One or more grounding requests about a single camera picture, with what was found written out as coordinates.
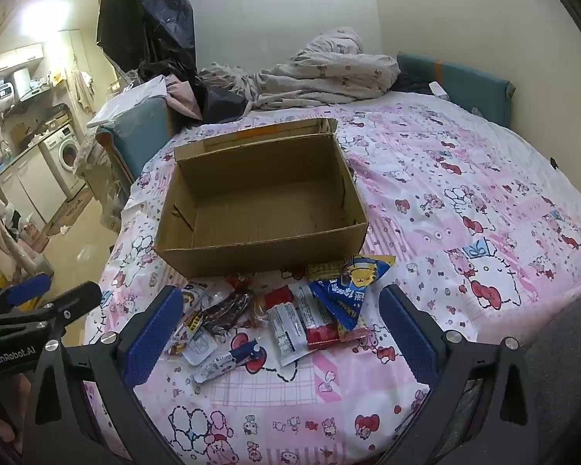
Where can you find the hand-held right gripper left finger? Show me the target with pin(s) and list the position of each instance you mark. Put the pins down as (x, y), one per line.
(152, 336)

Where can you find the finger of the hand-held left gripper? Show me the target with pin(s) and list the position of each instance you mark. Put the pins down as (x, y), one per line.
(80, 298)
(29, 288)

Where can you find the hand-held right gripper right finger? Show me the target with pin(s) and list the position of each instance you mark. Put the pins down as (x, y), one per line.
(409, 336)

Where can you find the white printed snack packet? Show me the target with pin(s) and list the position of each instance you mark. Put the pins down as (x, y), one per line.
(196, 293)

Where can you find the navy white wafer packet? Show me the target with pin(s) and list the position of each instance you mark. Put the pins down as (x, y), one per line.
(222, 363)

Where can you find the dark brown snack packet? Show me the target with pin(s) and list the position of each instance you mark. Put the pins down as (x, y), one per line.
(225, 312)

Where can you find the blue yellow triangular snack packet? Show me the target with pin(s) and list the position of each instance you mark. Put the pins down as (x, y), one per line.
(348, 286)

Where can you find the clear brown snack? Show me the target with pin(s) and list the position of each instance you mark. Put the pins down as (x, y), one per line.
(259, 317)

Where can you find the cardboard box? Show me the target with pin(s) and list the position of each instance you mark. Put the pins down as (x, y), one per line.
(251, 213)

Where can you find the hanging light garment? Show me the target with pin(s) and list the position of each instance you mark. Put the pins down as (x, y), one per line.
(2, 232)

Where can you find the brown floor mat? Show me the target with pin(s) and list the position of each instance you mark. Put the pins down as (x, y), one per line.
(72, 210)

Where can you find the silver packet with red end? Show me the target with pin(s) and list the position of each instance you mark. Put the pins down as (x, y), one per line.
(319, 324)
(285, 334)

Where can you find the white kitchen base cabinet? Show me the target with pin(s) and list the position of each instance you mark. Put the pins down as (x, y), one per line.
(24, 189)

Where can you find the small red snack packet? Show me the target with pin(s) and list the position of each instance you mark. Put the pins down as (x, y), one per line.
(242, 282)

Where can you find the white washing machine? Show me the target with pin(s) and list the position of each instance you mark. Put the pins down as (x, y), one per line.
(60, 155)

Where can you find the pink cartoon printed bedsheet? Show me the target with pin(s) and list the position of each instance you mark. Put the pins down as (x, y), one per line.
(465, 203)

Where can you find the person's right leg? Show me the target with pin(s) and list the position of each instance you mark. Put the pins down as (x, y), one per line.
(566, 373)

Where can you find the hanging pale towel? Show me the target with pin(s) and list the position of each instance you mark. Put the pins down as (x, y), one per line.
(83, 89)

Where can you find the pink garment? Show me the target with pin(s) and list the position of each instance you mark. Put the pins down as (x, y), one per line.
(184, 99)

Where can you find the dark navy clothing pile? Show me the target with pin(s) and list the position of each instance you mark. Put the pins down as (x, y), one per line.
(222, 101)

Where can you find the crumpled pale printed duvet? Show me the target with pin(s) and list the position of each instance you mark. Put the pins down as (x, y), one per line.
(329, 77)

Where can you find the black hanging garment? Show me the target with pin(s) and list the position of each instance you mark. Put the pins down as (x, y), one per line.
(150, 19)

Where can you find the white wall cabinet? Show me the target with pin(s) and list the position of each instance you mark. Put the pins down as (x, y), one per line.
(14, 58)

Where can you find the teal padded bed frame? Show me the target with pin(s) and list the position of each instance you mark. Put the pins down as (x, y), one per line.
(465, 82)

